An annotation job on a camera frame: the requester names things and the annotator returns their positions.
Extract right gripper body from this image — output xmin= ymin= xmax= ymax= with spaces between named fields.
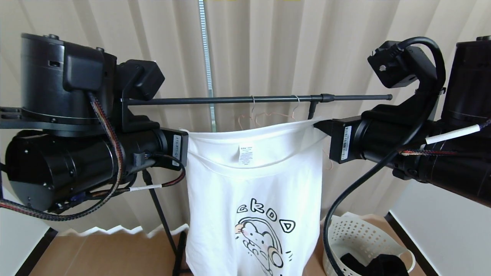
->
xmin=329 ymin=100 xmax=491 ymax=207

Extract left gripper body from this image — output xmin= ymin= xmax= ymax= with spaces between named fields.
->
xmin=6 ymin=115 xmax=188 ymax=211

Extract pink clothes hanger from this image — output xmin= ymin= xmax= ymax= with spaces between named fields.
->
xmin=237 ymin=96 xmax=265 ymax=131
xmin=255 ymin=95 xmax=334 ymax=171

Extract black shorts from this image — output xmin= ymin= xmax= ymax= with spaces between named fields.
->
xmin=339 ymin=252 xmax=409 ymax=276

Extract white printed t-shirt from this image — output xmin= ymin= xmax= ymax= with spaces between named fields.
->
xmin=180 ymin=117 xmax=330 ymax=276

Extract white laundry basket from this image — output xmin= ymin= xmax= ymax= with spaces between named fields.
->
xmin=322 ymin=213 xmax=417 ymax=276

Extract black clothes rack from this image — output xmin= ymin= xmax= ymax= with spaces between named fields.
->
xmin=123 ymin=93 xmax=393 ymax=276

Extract black cable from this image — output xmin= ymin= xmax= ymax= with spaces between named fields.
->
xmin=323 ymin=36 xmax=447 ymax=276

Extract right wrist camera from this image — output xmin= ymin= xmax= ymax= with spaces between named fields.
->
xmin=367 ymin=40 xmax=445 ymax=113

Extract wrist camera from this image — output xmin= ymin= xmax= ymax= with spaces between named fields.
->
xmin=115 ymin=59 xmax=166 ymax=129
xmin=367 ymin=40 xmax=445 ymax=113

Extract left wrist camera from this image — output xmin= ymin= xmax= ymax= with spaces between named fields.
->
xmin=115 ymin=59 xmax=166 ymax=129

